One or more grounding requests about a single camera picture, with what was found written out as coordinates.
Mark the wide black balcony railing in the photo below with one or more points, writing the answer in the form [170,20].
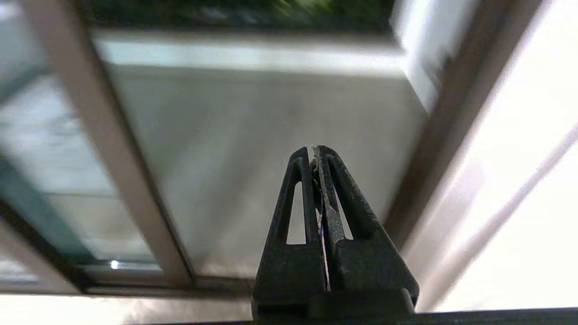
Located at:
[226,11]

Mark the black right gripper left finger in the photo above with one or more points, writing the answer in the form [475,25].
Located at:
[289,271]

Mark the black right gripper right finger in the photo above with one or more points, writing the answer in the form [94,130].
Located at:
[365,262]

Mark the brown framed sliding glass door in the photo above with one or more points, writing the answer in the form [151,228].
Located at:
[113,158]

